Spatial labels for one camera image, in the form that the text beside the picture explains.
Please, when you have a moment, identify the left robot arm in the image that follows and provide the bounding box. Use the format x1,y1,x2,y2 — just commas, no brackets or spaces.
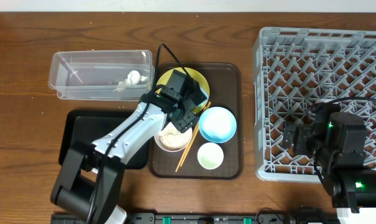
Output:
50,70,209,223

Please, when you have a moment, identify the clear plastic bin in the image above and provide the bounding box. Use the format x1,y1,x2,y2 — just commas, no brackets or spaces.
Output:
48,50,154,101

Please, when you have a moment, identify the yellow plate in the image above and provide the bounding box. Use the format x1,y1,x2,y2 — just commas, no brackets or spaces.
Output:
157,67,210,114

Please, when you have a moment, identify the small white green cup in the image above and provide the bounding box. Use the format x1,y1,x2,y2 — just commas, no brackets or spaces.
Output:
197,142,224,170

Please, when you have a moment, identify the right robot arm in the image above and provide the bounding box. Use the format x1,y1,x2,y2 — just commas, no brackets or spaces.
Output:
282,102,376,223

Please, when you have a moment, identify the brown serving tray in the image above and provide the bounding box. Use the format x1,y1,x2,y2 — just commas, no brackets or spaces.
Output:
149,63,243,180

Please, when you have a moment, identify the light blue bowl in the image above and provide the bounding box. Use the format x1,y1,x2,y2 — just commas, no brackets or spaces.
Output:
199,106,237,143

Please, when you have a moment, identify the grey dishwasher rack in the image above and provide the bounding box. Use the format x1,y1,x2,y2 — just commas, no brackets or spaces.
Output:
253,27,376,183

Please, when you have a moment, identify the white rice bowl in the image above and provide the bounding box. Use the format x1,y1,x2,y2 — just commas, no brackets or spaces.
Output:
154,123,193,152

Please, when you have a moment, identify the white napkin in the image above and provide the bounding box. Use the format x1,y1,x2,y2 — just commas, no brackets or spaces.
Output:
114,70,141,91

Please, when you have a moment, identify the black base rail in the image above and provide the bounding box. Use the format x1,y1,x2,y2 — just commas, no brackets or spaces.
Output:
50,212,337,224

